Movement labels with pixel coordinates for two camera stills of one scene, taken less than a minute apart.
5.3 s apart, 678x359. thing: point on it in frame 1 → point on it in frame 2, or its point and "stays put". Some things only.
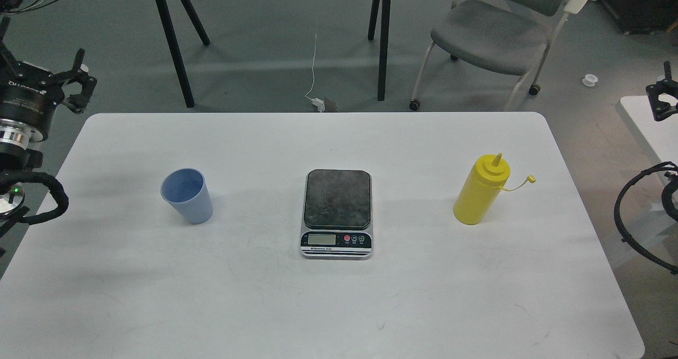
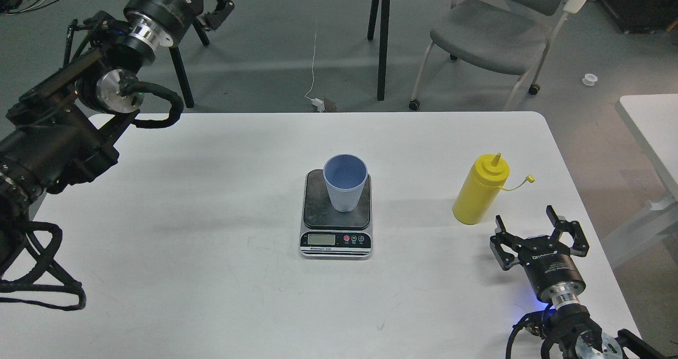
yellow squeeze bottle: [482, 188] stays put
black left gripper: [28, 92] → [163, 9]
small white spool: [590, 80] stays put
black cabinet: [640, 6] stays put
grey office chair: [505, 25] stays put
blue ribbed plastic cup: [187, 189] → [345, 174]
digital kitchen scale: [338, 218] stays put
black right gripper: [661, 110] → [552, 272]
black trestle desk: [380, 10] stays put
